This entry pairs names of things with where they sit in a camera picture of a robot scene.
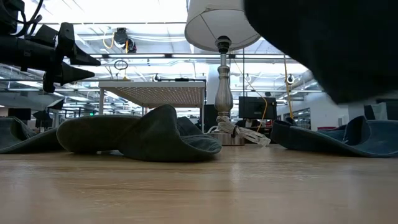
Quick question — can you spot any black softbox light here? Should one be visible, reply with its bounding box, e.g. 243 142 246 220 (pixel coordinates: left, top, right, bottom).
32 109 53 128
46 98 65 111

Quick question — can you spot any yellow hanging power cord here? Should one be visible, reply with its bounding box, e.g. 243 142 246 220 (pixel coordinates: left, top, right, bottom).
282 54 295 121

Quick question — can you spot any thin yellow cable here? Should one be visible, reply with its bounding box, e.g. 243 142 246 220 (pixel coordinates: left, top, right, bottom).
233 58 269 133

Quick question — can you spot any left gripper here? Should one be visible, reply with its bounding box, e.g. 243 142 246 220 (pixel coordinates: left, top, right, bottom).
18 21 102 94

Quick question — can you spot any silver lamp base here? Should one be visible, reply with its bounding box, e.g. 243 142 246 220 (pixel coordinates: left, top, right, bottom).
206 35 246 146

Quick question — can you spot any small ceiling cord reel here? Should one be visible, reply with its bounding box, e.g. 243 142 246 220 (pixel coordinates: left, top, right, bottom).
126 37 137 54

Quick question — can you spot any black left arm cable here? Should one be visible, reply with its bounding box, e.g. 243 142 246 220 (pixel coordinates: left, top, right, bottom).
14 0 44 37

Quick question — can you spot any black rectangular panel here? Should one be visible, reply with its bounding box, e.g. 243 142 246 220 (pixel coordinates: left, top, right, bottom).
203 104 218 131

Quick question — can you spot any white perforated shelf riser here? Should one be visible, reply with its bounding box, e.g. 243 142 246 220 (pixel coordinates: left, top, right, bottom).
98 80 206 134

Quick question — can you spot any white lamp shade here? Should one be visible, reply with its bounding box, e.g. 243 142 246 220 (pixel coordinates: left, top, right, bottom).
184 0 262 52

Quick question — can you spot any blue denim hat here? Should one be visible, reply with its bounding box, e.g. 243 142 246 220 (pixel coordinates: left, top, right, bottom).
270 115 398 159
243 0 398 105

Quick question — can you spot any large black monitor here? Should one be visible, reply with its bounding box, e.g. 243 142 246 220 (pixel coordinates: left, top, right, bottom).
238 96 277 121

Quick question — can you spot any dark green hat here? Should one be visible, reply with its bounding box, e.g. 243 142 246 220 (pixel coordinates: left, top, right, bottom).
0 116 65 155
55 104 223 163

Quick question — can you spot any hanging black cable loop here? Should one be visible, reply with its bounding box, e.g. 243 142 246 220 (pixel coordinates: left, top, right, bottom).
113 59 129 71

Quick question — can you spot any small black monitor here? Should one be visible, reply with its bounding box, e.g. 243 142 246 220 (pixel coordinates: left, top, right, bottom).
7 108 32 121

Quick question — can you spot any bundled white lamp cord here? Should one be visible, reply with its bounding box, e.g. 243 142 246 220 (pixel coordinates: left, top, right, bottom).
207 115 271 147

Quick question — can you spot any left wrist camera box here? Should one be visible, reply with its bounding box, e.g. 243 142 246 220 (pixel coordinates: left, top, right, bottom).
33 24 60 48

